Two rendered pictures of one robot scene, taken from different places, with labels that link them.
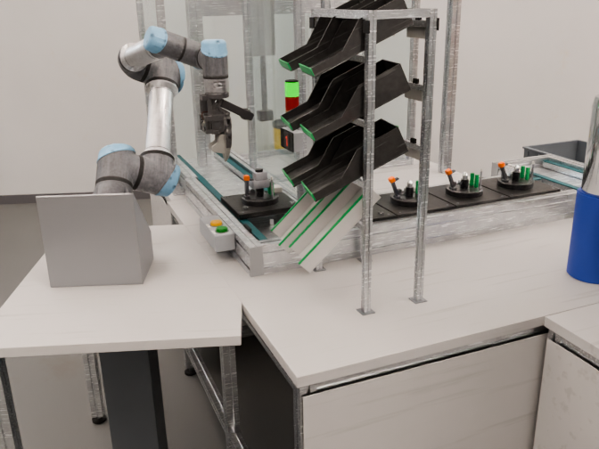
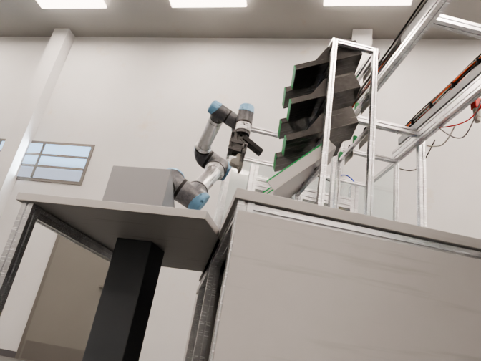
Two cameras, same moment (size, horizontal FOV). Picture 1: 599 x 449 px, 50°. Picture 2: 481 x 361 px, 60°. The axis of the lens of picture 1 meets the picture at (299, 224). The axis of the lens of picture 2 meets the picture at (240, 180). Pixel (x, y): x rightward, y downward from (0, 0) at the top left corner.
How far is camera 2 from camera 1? 1.32 m
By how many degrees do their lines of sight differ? 46
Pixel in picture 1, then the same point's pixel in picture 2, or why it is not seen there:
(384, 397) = (318, 250)
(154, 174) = (191, 188)
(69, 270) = not seen: hidden behind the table
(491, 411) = (444, 331)
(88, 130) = (173, 331)
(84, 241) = (129, 197)
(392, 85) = (348, 82)
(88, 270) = not seen: hidden behind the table
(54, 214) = (119, 177)
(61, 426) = not seen: outside the picture
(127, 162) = (177, 175)
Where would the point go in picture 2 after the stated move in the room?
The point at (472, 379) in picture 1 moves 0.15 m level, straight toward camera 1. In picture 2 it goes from (416, 276) to (404, 261)
